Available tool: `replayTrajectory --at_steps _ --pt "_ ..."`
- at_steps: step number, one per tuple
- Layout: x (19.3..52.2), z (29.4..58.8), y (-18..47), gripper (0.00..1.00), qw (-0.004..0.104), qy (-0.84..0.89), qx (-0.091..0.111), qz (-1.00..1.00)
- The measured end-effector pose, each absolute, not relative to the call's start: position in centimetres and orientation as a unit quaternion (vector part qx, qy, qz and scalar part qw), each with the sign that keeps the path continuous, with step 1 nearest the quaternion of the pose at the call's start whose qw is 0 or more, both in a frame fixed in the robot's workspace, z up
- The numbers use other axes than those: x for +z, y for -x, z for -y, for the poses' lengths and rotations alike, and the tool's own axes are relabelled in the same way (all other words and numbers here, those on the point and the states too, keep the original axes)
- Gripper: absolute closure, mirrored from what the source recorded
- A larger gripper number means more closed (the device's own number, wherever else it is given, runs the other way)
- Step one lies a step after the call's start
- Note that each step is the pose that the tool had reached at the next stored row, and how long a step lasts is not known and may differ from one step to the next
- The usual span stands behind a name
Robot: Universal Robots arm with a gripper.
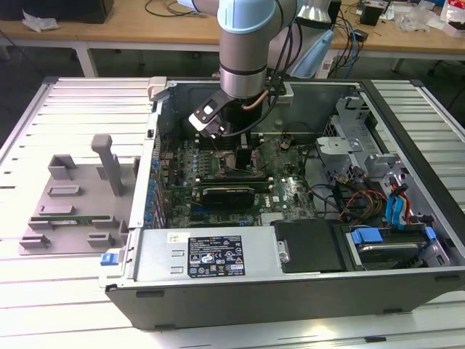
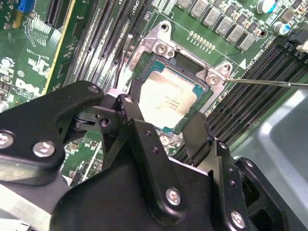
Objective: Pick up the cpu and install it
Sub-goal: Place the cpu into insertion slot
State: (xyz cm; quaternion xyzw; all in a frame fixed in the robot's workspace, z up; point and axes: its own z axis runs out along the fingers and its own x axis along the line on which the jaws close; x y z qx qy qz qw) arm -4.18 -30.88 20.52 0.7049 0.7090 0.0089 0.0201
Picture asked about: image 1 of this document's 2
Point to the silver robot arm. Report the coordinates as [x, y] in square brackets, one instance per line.
[243, 54]

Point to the CPU socket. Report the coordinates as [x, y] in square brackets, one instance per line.
[227, 163]

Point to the green RAM stick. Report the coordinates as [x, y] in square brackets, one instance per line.
[72, 219]
[232, 181]

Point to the black graphics card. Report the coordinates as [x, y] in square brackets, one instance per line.
[229, 199]

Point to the green motherboard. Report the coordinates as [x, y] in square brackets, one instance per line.
[294, 203]

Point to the silver chipset heatsink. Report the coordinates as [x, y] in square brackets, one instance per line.
[272, 217]

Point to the black computer tower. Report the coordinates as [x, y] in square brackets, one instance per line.
[336, 11]

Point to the small black adapter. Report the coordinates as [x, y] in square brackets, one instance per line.
[360, 35]

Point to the black plastic shroud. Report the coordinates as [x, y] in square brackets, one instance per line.
[309, 247]

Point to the silver power supply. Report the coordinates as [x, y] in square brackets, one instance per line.
[160, 254]

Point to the small black box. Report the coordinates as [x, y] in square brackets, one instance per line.
[370, 16]

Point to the grey parts rack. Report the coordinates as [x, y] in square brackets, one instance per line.
[83, 203]

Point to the hard disk in blue carrier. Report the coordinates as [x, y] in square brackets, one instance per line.
[367, 236]

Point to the black grey PC case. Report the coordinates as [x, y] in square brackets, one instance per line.
[254, 301]

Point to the blue case latch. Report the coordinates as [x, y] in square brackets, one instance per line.
[109, 259]

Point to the clear plastic bag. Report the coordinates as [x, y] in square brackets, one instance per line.
[417, 16]

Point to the crumpled white paper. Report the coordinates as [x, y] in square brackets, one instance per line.
[36, 22]

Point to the red white package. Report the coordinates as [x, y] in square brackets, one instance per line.
[456, 11]

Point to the silver metal drive bracket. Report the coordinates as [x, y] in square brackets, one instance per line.
[338, 145]

